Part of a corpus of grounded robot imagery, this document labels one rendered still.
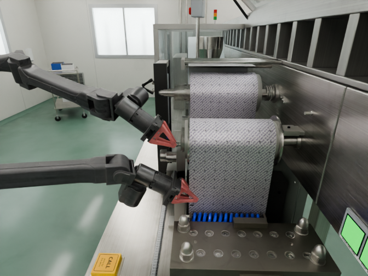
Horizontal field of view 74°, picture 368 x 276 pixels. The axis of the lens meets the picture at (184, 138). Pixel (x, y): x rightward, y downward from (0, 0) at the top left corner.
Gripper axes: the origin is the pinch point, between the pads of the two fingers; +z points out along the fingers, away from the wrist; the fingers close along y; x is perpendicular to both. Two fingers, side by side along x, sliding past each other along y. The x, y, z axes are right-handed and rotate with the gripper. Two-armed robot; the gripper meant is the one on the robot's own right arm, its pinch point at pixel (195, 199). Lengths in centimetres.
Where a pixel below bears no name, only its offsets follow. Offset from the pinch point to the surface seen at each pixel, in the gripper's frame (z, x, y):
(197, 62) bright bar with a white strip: -16.6, 32.3, -30.1
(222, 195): 6.2, 5.1, 0.2
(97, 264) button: -17.6, -27.0, 10.9
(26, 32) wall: -338, -124, -500
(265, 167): 11.9, 19.2, 0.3
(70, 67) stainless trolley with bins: -196, -118, -407
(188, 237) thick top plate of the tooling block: 0.7, -5.4, 10.2
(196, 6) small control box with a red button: -26, 50, -58
